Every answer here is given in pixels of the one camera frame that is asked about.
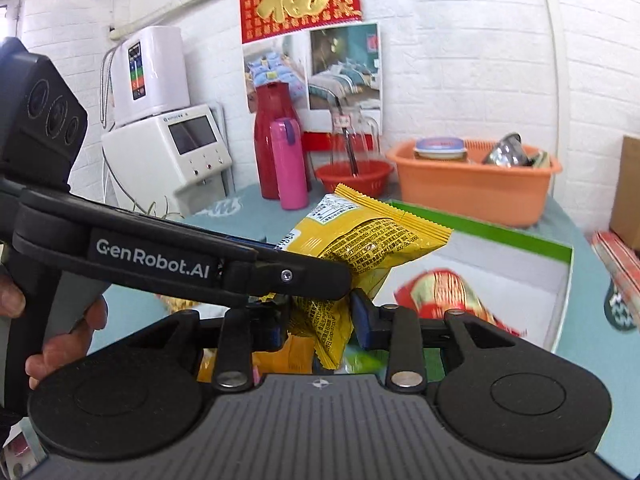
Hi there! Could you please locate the steel kettle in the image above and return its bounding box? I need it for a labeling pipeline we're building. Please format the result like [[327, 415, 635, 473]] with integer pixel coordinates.
[[481, 132, 533, 168]]

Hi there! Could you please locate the red plastic basin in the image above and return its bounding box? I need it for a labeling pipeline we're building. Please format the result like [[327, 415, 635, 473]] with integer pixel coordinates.
[[314, 160, 395, 200]]

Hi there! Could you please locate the orange plastic basin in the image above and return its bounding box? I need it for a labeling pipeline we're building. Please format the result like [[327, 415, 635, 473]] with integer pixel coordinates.
[[386, 139, 563, 227]]

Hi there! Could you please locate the bedding wall poster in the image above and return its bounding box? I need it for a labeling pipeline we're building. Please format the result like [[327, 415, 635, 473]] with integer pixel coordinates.
[[242, 22, 383, 136]]

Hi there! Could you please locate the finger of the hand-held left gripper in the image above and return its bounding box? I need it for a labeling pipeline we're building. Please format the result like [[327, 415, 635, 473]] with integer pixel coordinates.
[[165, 216, 290, 264], [220, 256, 355, 307]]

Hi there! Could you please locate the pink thermos bottle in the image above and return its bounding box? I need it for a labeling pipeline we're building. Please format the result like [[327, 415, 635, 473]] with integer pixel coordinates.
[[270, 117, 309, 211]]

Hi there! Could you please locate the metal flexible hose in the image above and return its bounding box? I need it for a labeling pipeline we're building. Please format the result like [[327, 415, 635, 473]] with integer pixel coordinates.
[[99, 47, 121, 131]]

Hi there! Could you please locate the red striped packet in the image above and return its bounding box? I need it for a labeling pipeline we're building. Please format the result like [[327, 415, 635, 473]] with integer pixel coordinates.
[[591, 230, 640, 288]]

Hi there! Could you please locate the blue lidded container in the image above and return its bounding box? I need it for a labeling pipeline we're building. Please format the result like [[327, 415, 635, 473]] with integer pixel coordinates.
[[413, 136, 468, 162]]

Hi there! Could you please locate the red flat box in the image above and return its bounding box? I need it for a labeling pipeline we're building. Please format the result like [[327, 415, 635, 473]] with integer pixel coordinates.
[[303, 131, 335, 153]]

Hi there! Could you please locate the teal printed tablecloth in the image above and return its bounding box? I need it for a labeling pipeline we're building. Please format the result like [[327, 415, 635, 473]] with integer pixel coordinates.
[[90, 182, 640, 468]]

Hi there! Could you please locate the metal spoon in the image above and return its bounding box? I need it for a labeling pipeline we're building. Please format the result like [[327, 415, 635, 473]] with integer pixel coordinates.
[[340, 110, 361, 176]]

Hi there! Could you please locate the person's left hand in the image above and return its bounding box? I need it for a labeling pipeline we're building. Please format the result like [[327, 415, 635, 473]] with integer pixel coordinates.
[[0, 267, 109, 392]]

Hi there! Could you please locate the glass pitcher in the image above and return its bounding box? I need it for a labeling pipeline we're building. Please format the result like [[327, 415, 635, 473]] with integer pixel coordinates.
[[327, 105, 383, 173]]

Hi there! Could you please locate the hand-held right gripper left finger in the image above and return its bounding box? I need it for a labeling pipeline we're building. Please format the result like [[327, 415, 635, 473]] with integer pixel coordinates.
[[162, 305, 291, 394]]

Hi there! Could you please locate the red and gold snack packet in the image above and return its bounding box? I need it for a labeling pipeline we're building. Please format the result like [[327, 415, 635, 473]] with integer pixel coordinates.
[[394, 269, 528, 338]]

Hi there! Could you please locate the red thermos jug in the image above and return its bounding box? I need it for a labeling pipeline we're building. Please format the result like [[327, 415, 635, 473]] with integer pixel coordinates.
[[252, 81, 313, 200]]

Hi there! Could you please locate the yellow snack packet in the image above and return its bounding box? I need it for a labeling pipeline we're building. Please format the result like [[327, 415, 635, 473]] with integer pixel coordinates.
[[272, 183, 454, 372]]

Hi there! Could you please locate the orange snack packet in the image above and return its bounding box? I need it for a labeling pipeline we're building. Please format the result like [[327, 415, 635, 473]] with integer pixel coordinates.
[[197, 335, 316, 386]]

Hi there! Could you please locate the green cardboard box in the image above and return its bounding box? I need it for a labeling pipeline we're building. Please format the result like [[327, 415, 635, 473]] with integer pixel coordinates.
[[345, 200, 575, 376]]

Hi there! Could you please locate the white water purifier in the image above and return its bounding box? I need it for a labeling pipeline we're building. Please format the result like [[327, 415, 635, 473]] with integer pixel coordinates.
[[109, 25, 192, 128]]

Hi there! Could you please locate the white wall pipe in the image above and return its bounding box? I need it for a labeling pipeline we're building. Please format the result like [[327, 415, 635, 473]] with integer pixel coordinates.
[[109, 0, 251, 42], [535, 0, 571, 211]]

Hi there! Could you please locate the brown cardboard box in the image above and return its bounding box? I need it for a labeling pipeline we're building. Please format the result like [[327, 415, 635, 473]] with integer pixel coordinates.
[[609, 135, 640, 253]]

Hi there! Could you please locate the white appliance with screen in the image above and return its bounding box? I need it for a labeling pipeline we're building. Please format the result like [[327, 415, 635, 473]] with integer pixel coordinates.
[[101, 102, 236, 216]]

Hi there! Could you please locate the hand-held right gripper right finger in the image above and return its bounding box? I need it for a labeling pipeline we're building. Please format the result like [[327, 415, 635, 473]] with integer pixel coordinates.
[[350, 289, 518, 395]]

